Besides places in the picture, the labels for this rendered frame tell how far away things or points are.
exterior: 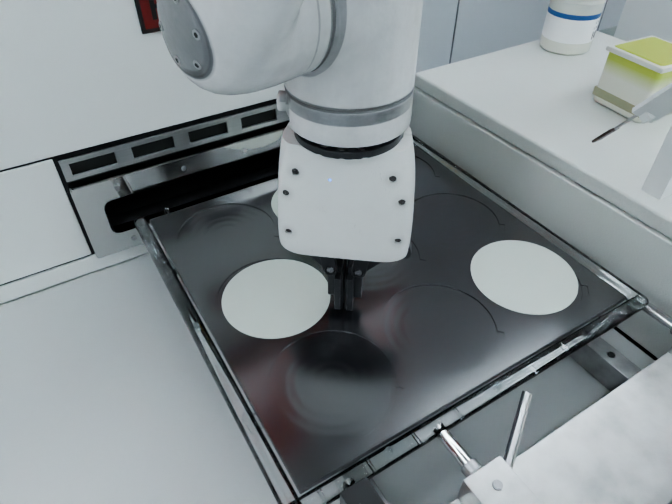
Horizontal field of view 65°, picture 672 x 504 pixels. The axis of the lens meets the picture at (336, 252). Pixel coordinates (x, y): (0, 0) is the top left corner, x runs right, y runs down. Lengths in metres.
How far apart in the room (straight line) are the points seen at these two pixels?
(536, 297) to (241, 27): 0.37
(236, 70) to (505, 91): 0.51
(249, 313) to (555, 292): 0.28
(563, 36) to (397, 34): 0.56
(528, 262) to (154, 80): 0.42
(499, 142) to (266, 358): 0.37
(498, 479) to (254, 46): 0.31
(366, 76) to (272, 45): 0.08
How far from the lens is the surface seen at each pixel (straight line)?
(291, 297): 0.49
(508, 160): 0.65
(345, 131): 0.33
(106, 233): 0.64
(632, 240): 0.58
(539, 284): 0.53
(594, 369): 0.58
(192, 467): 0.50
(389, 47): 0.31
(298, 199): 0.38
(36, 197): 0.62
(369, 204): 0.37
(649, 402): 0.51
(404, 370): 0.44
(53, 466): 0.54
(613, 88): 0.71
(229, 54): 0.25
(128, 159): 0.61
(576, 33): 0.85
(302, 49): 0.27
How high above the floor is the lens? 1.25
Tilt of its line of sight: 42 degrees down
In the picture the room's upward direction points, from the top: straight up
